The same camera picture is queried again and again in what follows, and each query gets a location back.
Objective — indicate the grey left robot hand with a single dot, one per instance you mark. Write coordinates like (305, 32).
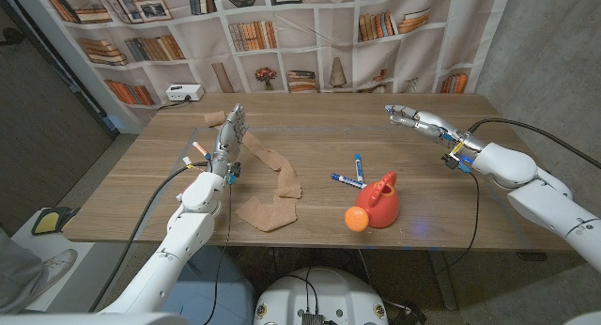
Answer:
(230, 137)

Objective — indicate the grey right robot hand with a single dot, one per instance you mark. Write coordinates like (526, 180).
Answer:
(436, 125)

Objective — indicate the red watering can orange spout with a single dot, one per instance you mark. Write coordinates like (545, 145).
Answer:
(380, 205)

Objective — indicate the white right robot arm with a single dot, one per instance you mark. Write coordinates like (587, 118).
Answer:
(540, 198)

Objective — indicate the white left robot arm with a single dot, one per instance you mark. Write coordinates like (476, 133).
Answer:
(188, 226)

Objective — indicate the tan adhesive wrap strip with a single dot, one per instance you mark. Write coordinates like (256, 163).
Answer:
(270, 217)

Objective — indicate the white pen dark blue cap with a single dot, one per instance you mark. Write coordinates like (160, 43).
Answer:
(347, 180)

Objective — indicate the orange marker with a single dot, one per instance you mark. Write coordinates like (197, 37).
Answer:
(201, 149)

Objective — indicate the white power strip box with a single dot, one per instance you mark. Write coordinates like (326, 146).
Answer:
(183, 92)

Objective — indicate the light blue marker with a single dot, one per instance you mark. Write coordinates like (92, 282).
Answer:
(358, 165)

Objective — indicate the printed bookshelf backdrop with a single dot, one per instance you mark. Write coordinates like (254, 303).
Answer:
(328, 34)

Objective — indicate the blue grey base cover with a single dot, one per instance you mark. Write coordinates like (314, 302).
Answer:
(225, 292)

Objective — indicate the grey table leg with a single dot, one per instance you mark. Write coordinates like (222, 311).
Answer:
(443, 283)

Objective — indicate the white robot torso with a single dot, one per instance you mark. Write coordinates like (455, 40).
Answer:
(328, 297)

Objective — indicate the dark perforated panel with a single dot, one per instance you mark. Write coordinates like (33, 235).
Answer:
(37, 128)

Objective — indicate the white floor board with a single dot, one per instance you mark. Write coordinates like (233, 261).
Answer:
(80, 268)

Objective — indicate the yellow black foot pedal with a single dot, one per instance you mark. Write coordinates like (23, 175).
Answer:
(47, 221)

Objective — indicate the person in grey trousers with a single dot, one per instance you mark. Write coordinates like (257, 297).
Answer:
(19, 278)

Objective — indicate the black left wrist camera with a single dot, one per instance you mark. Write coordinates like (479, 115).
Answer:
(235, 170)

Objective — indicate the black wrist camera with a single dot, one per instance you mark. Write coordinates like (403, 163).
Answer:
(235, 170)
(453, 162)

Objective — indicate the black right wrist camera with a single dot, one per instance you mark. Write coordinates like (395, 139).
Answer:
(453, 162)

